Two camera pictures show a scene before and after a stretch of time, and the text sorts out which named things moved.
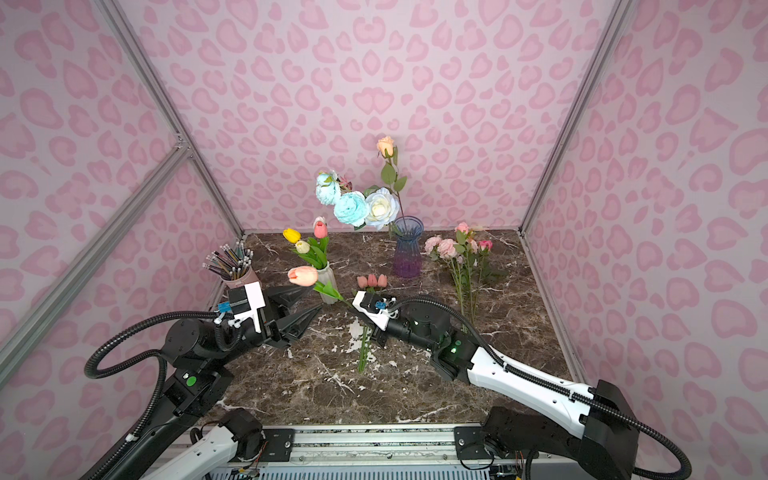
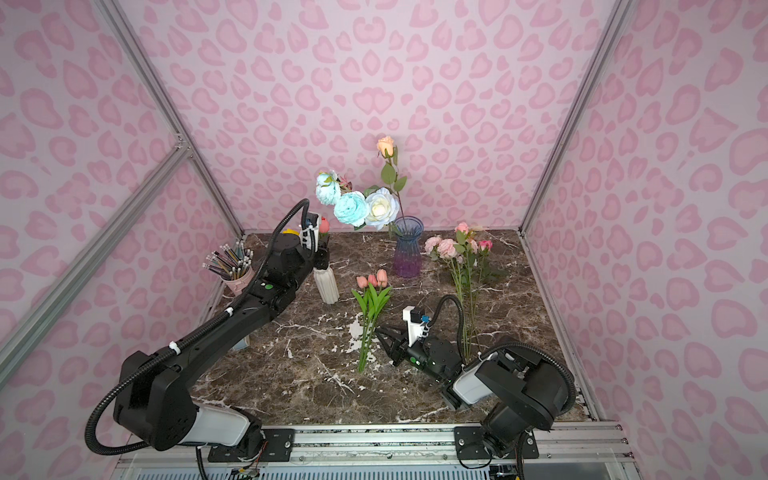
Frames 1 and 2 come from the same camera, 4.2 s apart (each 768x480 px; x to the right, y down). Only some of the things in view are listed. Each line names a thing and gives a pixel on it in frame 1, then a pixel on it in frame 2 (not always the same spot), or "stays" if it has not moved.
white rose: x=383 y=207 stays
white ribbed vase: x=324 y=275 stays
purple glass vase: x=407 y=257 stays
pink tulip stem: x=371 y=281 → x=373 y=302
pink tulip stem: x=305 y=276 → x=369 y=318
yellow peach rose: x=389 y=176 stays
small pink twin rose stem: x=447 y=249 stays
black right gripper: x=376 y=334 → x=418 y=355
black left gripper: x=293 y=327 → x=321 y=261
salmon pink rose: x=462 y=245 stays
